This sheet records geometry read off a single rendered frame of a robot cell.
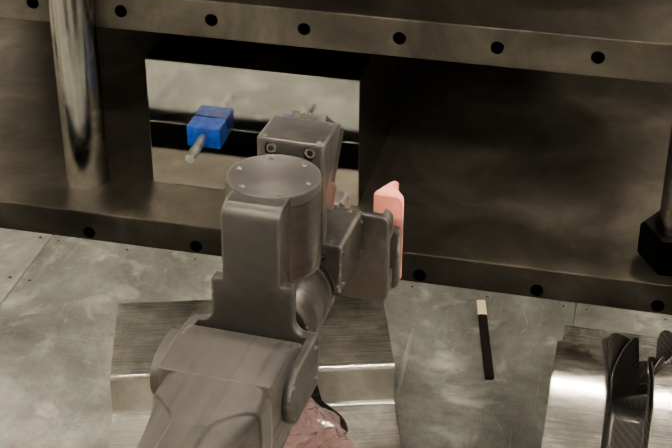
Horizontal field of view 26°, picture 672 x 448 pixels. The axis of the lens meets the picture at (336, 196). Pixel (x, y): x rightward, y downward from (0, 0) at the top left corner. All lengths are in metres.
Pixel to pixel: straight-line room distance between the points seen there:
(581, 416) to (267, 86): 0.67
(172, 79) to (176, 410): 1.05
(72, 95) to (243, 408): 1.08
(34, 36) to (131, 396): 1.06
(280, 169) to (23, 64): 1.39
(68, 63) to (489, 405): 0.68
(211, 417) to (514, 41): 0.98
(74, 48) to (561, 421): 0.81
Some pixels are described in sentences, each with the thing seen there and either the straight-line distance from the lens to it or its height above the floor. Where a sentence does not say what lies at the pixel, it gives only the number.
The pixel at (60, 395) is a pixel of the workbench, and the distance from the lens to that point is 1.51.
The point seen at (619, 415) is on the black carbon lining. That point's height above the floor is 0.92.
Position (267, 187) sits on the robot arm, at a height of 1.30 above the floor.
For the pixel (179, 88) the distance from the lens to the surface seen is 1.81.
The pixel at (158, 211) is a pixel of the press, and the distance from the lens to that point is 1.82.
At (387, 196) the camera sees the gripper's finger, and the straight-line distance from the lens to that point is 0.97.
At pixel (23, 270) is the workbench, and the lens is 1.71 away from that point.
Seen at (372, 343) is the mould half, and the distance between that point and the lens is 1.37.
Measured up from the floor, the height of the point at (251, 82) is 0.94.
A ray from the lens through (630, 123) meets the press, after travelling 2.05.
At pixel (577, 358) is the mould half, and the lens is 1.33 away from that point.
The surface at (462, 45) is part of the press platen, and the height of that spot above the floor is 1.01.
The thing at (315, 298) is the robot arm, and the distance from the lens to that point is 0.90.
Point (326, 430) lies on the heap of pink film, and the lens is 1.28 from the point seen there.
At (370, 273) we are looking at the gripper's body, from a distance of 0.97.
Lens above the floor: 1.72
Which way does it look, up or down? 31 degrees down
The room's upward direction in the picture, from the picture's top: straight up
